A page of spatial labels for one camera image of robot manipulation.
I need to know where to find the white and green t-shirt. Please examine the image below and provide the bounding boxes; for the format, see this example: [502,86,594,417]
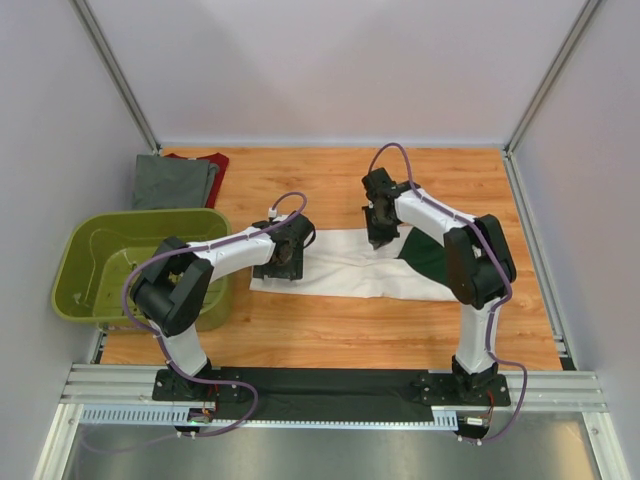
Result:
[250,226,455,302]

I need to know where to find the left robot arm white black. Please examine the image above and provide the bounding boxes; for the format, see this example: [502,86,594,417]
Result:
[127,214,316,402]

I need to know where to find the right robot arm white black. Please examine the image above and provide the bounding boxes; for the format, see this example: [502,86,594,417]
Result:
[362,168,516,404]

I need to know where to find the folded red t-shirt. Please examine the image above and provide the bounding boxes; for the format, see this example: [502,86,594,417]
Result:
[168,152,229,209]

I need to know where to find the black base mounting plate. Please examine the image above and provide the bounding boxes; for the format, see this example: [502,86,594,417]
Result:
[151,366,512,424]

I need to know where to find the folded grey t-shirt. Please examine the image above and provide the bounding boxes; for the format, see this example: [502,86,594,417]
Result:
[132,155,220,210]

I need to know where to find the green plastic basket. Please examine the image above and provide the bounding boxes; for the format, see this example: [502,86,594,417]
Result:
[51,208,232,333]

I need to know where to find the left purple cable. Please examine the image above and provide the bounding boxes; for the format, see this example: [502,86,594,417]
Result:
[121,192,309,391]

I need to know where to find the purple cable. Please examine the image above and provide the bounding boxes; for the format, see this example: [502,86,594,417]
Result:
[121,192,309,391]
[368,142,529,441]

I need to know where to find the slotted grey cable duct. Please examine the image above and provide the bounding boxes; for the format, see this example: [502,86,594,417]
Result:
[78,404,458,432]

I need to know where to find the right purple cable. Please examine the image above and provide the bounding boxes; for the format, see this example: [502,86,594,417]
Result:
[368,142,529,441]

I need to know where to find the right aluminium frame post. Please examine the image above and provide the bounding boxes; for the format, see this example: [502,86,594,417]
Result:
[504,0,605,156]

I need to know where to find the aluminium frame post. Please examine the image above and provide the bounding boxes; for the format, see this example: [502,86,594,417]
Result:
[504,0,605,156]
[69,0,161,153]

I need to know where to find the left aluminium frame post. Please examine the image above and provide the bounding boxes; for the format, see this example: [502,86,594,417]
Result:
[69,0,161,153]

